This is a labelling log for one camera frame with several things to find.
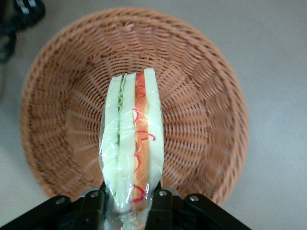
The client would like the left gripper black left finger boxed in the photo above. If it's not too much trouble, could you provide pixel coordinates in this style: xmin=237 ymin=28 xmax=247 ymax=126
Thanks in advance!
xmin=0 ymin=181 xmax=111 ymax=230

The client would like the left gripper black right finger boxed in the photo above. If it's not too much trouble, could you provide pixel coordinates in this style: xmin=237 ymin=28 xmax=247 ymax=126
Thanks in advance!
xmin=145 ymin=181 xmax=253 ymax=230

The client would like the triangle sandwich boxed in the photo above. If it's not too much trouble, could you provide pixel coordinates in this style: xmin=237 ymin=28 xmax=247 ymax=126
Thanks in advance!
xmin=98 ymin=67 xmax=165 ymax=230

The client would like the brown round wicker basket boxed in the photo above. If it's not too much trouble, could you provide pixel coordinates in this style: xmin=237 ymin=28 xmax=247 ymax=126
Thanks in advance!
xmin=19 ymin=7 xmax=250 ymax=207

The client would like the black equipment with cables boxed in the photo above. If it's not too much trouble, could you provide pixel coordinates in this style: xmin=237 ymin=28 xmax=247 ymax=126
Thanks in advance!
xmin=0 ymin=0 xmax=47 ymax=63

